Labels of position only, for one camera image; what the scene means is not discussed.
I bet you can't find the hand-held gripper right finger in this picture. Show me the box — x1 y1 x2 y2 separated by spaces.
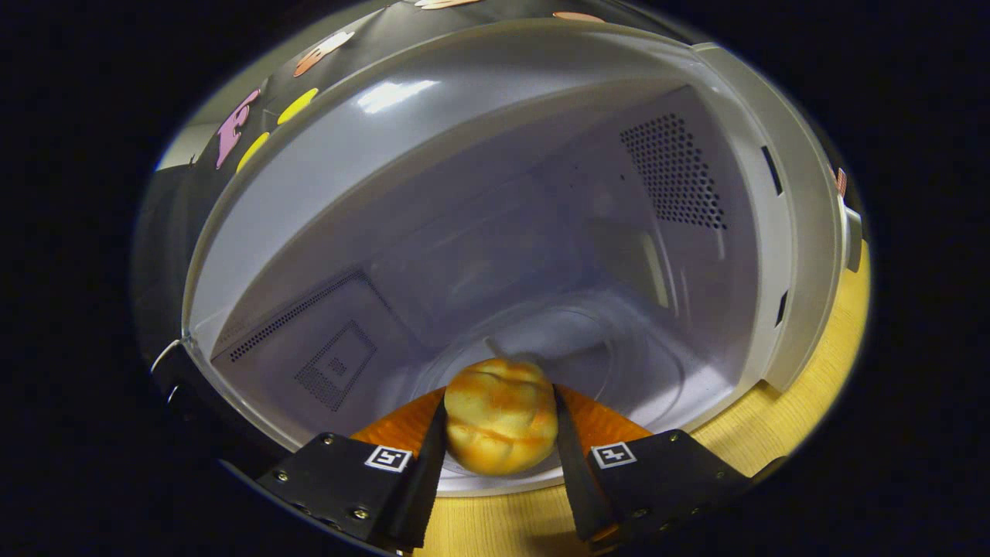
551 383 786 554

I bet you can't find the golden bread bun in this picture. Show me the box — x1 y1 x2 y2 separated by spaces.
444 357 559 476

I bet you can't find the white microwave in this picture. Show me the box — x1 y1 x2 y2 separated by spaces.
151 17 863 496

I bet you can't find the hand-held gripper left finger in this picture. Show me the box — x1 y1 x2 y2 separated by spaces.
255 387 449 552

